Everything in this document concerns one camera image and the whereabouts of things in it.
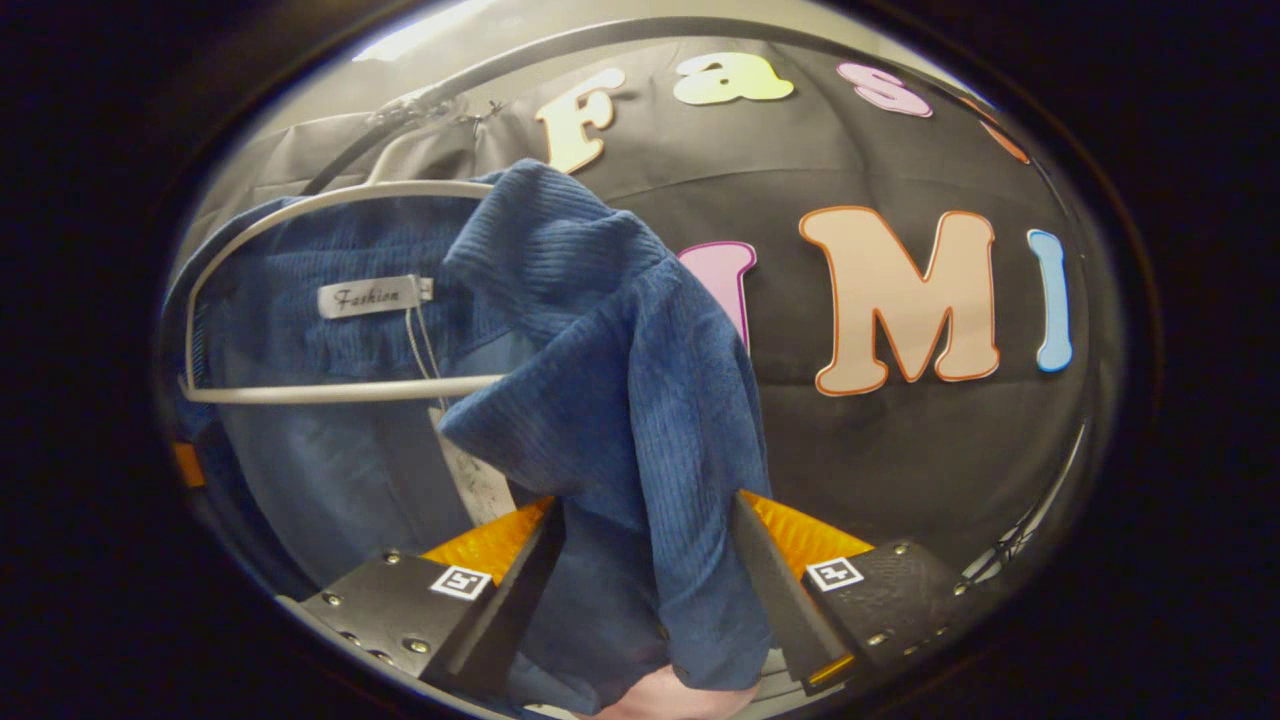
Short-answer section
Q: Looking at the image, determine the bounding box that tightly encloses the blue corduroy shirt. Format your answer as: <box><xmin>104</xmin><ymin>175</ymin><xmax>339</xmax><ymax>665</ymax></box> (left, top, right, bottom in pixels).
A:
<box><xmin>165</xmin><ymin>160</ymin><xmax>776</xmax><ymax>716</ymax></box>

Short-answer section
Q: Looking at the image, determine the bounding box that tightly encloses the black backdrop cloth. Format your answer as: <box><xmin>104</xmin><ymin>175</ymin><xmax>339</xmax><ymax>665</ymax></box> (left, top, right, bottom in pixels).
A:
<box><xmin>185</xmin><ymin>35</ymin><xmax>1111</xmax><ymax>591</ymax></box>

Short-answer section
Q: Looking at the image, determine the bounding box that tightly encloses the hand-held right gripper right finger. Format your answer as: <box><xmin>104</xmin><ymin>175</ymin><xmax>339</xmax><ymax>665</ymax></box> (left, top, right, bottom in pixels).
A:
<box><xmin>730</xmin><ymin>490</ymin><xmax>986</xmax><ymax>698</ymax></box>

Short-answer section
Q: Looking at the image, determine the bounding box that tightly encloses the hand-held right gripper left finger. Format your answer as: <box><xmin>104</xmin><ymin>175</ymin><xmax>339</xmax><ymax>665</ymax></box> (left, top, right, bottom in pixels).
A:
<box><xmin>290</xmin><ymin>497</ymin><xmax>566</xmax><ymax>701</ymax></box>

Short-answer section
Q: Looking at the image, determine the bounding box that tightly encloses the black metal clothes rack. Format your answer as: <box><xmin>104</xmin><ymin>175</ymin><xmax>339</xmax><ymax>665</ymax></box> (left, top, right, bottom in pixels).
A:
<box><xmin>300</xmin><ymin>15</ymin><xmax>1006</xmax><ymax>196</ymax></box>

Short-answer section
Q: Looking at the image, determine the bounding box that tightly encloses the black tripod stand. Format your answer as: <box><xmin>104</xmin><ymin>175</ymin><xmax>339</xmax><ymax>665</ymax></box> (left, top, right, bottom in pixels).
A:
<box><xmin>960</xmin><ymin>415</ymin><xmax>1093</xmax><ymax>586</ymax></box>

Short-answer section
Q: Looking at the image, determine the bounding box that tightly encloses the white clothes hanger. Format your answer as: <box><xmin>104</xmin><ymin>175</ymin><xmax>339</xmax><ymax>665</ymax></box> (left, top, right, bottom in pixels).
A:
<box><xmin>180</xmin><ymin>120</ymin><xmax>513</xmax><ymax>406</ymax></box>

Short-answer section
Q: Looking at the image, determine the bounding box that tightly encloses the pink laundry hamper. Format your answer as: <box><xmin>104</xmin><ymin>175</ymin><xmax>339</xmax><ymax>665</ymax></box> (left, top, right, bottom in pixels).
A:
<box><xmin>590</xmin><ymin>665</ymin><xmax>761</xmax><ymax>720</ymax></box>

